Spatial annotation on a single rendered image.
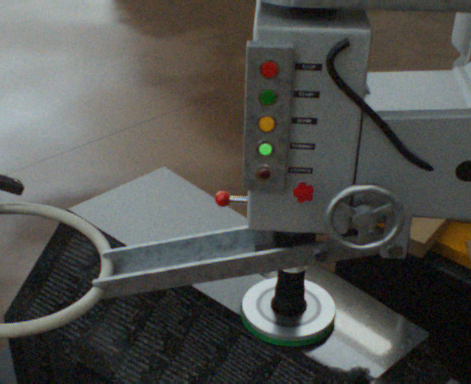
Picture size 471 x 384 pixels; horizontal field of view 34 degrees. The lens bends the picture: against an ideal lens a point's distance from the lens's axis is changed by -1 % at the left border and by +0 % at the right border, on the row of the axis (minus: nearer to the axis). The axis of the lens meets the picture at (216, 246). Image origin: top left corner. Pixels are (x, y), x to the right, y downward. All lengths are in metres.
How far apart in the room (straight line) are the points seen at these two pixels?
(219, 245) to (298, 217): 0.30
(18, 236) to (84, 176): 0.60
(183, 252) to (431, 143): 0.63
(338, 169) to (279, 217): 0.15
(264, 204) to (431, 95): 0.37
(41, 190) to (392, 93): 2.74
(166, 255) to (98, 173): 2.35
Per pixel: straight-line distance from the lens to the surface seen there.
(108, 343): 1.98
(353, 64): 1.36
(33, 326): 1.63
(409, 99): 1.47
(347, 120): 1.40
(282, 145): 1.40
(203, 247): 1.75
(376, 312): 1.83
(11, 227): 3.74
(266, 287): 1.82
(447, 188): 1.51
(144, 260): 1.79
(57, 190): 3.98
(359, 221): 1.44
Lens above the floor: 2.02
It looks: 35 degrees down
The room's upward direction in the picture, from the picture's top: straight up
